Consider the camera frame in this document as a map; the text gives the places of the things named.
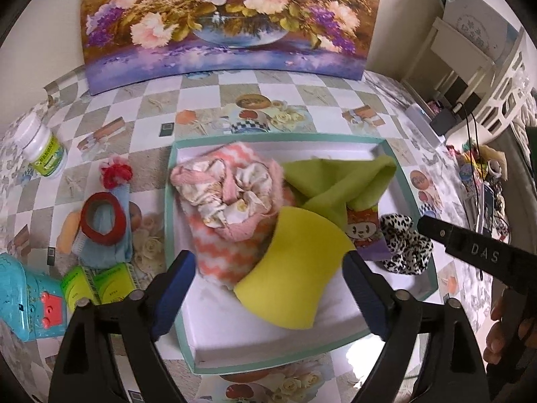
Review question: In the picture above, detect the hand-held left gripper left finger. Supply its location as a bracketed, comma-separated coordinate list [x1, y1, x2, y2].
[48, 250, 197, 403]

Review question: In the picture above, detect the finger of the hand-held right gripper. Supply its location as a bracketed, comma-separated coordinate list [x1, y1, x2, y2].
[417, 215, 463, 248]

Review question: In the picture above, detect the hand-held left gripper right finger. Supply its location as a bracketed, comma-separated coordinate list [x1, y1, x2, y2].
[342, 250, 491, 403]

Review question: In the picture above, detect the leopard print scrunchie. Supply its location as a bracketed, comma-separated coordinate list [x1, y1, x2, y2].
[379, 213, 434, 275]

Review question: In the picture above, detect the pink white chevron towel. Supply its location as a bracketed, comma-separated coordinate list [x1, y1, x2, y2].
[170, 143, 296, 292]

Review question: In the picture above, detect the green tissue pack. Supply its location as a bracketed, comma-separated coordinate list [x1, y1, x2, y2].
[60, 265, 101, 315]
[93, 262, 145, 305]

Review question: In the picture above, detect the cartoon print purple cloth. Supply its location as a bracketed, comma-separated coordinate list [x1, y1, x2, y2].
[345, 206, 389, 261]

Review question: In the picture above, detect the yellow sponge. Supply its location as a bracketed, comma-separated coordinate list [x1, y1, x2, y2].
[233, 207, 356, 330]

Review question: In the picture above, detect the blue sock with red band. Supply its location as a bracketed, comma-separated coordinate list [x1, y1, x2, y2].
[76, 185, 136, 269]

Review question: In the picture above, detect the teal shallow cardboard box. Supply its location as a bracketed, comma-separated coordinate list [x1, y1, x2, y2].
[164, 132, 439, 375]

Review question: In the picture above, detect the lime green cloth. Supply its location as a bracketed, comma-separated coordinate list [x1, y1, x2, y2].
[282, 155, 397, 229]

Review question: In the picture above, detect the red tape ring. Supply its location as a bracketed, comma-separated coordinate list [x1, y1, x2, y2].
[80, 192, 127, 245]

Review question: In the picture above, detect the peach foam pad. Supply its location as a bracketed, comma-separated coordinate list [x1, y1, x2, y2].
[56, 212, 87, 255]

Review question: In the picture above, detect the red flower hair tie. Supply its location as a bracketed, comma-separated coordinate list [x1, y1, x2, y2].
[98, 155, 134, 189]

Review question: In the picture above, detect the person's right hand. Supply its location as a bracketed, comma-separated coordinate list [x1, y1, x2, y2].
[482, 292, 510, 365]

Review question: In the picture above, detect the smartphone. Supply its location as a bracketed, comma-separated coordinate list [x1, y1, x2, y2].
[474, 185, 498, 236]

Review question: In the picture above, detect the pile of small trinkets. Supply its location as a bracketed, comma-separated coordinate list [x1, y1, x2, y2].
[447, 140, 510, 240]

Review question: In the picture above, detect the black power adapter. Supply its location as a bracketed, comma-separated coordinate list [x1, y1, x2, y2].
[431, 109, 458, 136]

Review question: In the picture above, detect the teal plastic toy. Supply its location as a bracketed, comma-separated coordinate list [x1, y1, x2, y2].
[0, 253, 70, 343]

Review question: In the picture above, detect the checked printed tablecloth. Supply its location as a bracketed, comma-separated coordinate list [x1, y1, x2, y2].
[0, 67, 517, 403]

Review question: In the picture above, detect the white wooden stool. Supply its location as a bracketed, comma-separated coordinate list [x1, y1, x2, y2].
[400, 17, 496, 105]

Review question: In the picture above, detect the white green label bottle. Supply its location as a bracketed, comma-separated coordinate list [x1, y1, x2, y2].
[14, 113, 68, 179]

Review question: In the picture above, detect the white printed box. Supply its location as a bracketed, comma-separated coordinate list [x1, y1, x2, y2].
[440, 0, 519, 61]

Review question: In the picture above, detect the floral still life painting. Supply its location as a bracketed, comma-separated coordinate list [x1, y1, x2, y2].
[80, 0, 384, 95]

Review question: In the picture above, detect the black cable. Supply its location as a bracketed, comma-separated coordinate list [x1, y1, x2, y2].
[455, 101, 483, 169]

